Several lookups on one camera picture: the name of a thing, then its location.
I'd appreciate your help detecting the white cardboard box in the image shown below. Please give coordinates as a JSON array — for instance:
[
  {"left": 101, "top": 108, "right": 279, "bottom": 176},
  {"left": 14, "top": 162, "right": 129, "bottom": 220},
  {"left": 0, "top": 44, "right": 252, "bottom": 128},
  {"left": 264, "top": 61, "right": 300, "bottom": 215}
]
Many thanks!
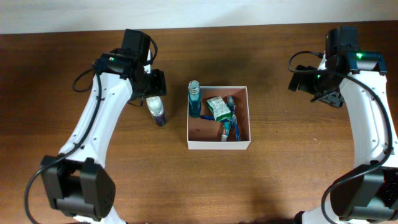
[{"left": 187, "top": 86, "right": 251, "bottom": 150}]

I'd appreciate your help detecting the blue white toothbrush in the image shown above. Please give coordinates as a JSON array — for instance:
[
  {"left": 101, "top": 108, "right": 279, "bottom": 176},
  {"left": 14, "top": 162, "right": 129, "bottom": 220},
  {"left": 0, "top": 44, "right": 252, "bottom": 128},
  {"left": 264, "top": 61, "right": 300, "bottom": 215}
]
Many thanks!
[{"left": 227, "top": 95, "right": 241, "bottom": 141}]

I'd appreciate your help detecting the black cable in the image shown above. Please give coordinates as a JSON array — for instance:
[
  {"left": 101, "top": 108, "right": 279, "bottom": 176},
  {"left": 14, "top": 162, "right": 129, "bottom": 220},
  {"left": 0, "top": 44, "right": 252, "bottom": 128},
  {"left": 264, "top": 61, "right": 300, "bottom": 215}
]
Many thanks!
[
  {"left": 24, "top": 37, "right": 159, "bottom": 224},
  {"left": 288, "top": 50, "right": 394, "bottom": 224}
]

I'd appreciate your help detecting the left black cable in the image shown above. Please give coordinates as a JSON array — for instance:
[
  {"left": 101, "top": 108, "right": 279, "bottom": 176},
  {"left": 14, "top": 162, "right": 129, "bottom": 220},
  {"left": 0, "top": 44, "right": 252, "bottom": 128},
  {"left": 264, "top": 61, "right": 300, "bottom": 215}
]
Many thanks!
[{"left": 24, "top": 37, "right": 159, "bottom": 224}]

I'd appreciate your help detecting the green white soap packet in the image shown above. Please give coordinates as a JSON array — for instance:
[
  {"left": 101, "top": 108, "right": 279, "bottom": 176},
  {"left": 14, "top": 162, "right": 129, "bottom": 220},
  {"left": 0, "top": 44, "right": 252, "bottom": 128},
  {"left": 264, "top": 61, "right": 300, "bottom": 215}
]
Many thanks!
[{"left": 206, "top": 96, "right": 232, "bottom": 121}]

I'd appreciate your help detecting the teal toothpaste tube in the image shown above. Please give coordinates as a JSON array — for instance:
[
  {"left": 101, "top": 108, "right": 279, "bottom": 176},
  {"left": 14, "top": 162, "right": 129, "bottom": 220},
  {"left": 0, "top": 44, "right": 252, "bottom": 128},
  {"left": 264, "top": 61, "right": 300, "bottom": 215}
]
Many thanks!
[{"left": 221, "top": 121, "right": 231, "bottom": 142}]

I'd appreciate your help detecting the blue disposable razor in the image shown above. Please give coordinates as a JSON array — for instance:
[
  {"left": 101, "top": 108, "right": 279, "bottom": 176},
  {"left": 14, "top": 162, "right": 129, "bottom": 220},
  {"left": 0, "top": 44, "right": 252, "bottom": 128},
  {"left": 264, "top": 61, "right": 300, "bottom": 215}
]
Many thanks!
[{"left": 200, "top": 115, "right": 215, "bottom": 121}]

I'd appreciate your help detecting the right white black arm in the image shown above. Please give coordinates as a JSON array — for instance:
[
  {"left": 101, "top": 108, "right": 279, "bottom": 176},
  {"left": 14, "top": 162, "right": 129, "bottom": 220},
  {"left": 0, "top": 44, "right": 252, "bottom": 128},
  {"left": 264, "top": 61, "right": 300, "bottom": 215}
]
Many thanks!
[{"left": 289, "top": 27, "right": 397, "bottom": 223}]

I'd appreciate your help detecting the clear foam soap bottle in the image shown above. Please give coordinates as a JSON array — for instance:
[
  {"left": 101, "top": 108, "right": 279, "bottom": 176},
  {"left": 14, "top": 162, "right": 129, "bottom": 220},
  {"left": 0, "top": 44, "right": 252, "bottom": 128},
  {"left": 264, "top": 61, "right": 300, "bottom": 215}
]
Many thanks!
[{"left": 146, "top": 96, "right": 167, "bottom": 126}]

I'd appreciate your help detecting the right black cable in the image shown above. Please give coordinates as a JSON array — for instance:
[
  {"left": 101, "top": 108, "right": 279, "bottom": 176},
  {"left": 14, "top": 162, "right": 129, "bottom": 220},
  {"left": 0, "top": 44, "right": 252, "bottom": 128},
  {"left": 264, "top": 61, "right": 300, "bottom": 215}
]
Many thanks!
[{"left": 288, "top": 50, "right": 394, "bottom": 224}]

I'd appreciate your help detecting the teal mouthwash bottle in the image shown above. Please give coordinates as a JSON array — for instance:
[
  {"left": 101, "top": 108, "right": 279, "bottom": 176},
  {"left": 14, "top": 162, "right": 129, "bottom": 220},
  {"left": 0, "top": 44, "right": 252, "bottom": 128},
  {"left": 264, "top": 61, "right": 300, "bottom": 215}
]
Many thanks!
[{"left": 188, "top": 80, "right": 201, "bottom": 118}]

